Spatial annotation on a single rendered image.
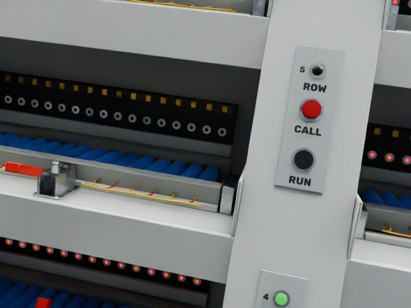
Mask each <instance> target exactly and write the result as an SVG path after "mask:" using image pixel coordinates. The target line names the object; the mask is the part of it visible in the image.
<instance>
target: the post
mask: <svg viewBox="0 0 411 308"><path fill-rule="evenodd" d="M385 4H386V0H273V3H272V10H271V14H270V21H269V26H268V33H267V40H266V44H265V51H264V58H263V63H262V70H261V77H260V81H259V88H258V93H257V100H256V107H255V111H254V119H253V126H252V130H251V137H250V144H249V148H248V156H247V160H246V167H245V174H244V178H243V185H242V192H241V197H240V204H239V211H238V215H237V222H236V227H235V234H234V241H233V245H232V252H231V259H230V264H229V271H228V278H227V282H226V289H225V294H224V301H223V308H255V306H256V298H257V291H258V287H259V279H260V275H261V270H266V271H272V272H276V273H281V274H287V275H291V276H297V277H302V278H306V279H309V286H308V294H307V298H306V306H305V308H339V305H340V300H341V293H342V288H343V280H344V273H345V268H346V260H347V253H348V248H349V241H350V233H351V228H352V221H353V216H354V208H355V201H356V196H357V188H358V181H359V176H360V168H361V161H362V156H363V148H364V144H365V136H366V129H367V124H368V116H369V109H370V104H371V96H372V88H373V84H374V76H375V72H376V64H377V56H378V52H379V44H380V36H381V32H382V24H383V16H384V11H385ZM297 45H303V46H313V47H319V48H329V49H335V50H345V55H344V62H343V66H342V74H341V82H340V86H339V94H338V101H337V105H336V113H335V121H334V125H333V132H332V137H331V145H330V152H329V157H328V164H327V172H326V176H325V184H324V191H323V193H319V192H312V191H305V190H301V189H295V188H288V187H283V186H276V185H275V180H276V173H277V169H278V161H279V157H280V150H281V143H282V138H283V131H284V124H285V119H286V113H287V105H288V101H289V93H290V89H291V82H292V74H293V70H294V63H295V55H296V51H297Z"/></svg>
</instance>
